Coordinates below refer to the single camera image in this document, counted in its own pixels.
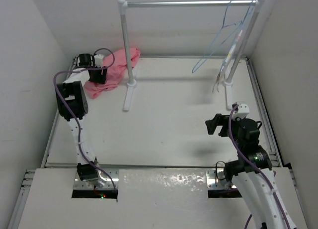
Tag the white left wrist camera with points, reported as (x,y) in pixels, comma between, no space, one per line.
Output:
(98,60)

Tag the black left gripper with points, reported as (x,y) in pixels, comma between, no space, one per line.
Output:
(100,78)

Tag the blue wire hanger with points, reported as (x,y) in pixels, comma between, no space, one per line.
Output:
(216,43)

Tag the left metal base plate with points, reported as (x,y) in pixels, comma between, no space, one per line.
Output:
(102,183)

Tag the metal base plate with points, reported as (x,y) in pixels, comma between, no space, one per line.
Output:
(102,183)
(216,180)

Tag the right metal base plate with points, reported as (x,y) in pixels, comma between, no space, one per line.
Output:
(216,180)

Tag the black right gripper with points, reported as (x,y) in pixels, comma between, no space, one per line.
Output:
(218,119)

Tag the white front cover panel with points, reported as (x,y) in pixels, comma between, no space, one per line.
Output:
(147,199)

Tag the white clothes rack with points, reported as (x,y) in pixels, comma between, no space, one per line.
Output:
(184,28)

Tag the pink t shirt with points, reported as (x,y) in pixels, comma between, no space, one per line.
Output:
(115,73)

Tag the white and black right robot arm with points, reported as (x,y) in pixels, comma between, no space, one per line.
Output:
(252,173)

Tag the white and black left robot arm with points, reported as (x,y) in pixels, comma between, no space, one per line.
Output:
(73,107)

